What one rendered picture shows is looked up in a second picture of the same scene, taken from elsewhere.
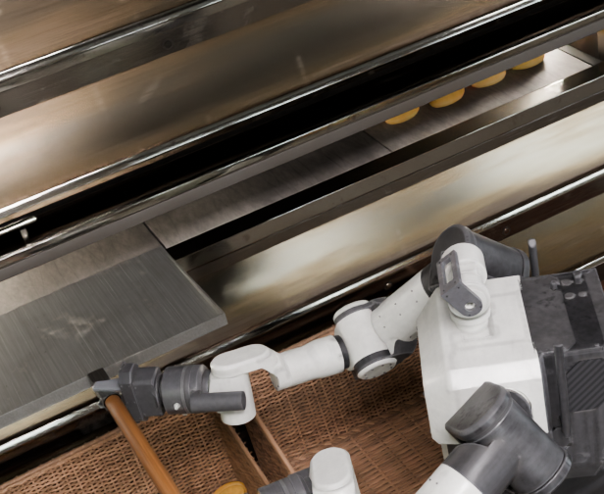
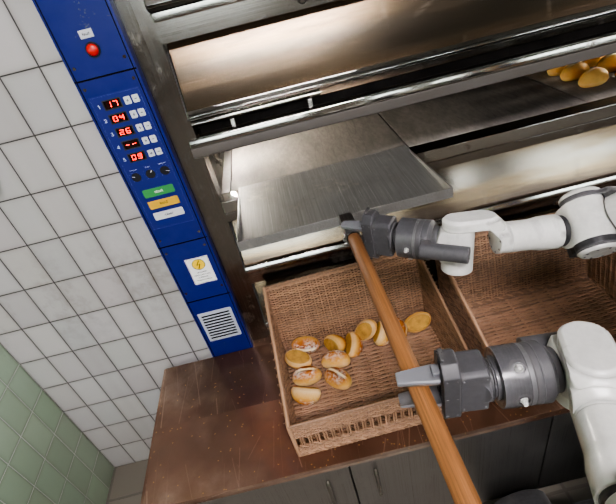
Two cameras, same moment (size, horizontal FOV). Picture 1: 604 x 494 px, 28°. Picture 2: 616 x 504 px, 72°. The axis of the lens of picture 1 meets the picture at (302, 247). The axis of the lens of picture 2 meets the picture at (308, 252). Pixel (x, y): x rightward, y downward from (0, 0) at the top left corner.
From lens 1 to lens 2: 1.28 m
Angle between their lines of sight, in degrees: 17
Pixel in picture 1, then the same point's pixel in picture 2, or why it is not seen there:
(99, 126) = (380, 31)
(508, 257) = not seen: outside the picture
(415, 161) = (608, 109)
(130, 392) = (369, 232)
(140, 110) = (413, 22)
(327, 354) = (551, 229)
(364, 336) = (595, 218)
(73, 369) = (329, 211)
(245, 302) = (456, 194)
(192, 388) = (423, 237)
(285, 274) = (488, 180)
